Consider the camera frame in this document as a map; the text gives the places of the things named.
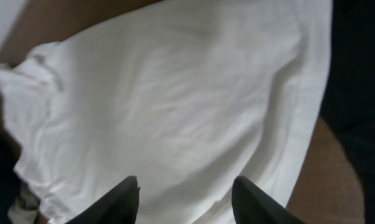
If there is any dark navy garment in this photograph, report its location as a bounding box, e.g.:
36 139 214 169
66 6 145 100
320 0 375 223

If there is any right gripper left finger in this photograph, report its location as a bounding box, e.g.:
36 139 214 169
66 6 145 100
67 176 140 224

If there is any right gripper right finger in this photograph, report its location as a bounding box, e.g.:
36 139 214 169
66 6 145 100
231 176 303 224

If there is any white t-shirt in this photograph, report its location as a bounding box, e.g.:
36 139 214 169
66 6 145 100
0 0 332 223

